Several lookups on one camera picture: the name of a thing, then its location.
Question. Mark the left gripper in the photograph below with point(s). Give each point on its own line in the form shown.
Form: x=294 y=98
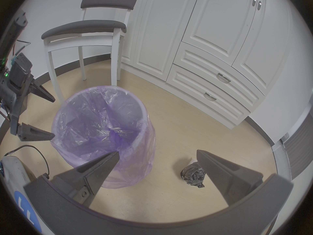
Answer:
x=14 y=101

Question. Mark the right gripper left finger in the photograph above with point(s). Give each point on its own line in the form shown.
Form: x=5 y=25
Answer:
x=93 y=177

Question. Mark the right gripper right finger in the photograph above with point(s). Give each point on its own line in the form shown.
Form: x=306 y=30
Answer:
x=227 y=180

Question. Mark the black plastic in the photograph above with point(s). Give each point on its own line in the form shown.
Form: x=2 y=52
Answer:
x=193 y=175

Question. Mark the purple plastic bag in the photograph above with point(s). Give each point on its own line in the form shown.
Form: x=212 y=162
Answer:
x=97 y=121

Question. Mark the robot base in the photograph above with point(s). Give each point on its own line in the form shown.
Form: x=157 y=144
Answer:
x=14 y=180

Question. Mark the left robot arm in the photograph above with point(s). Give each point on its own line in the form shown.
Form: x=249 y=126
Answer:
x=14 y=30

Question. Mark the grey curtain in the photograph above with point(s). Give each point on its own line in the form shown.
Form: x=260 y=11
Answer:
x=298 y=150

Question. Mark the white chair grey cushions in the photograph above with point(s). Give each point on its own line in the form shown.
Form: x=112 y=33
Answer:
x=85 y=27

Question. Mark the white wardrobe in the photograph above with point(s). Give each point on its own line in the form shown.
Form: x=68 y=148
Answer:
x=207 y=33

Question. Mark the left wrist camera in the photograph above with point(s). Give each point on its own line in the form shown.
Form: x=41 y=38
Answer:
x=20 y=70

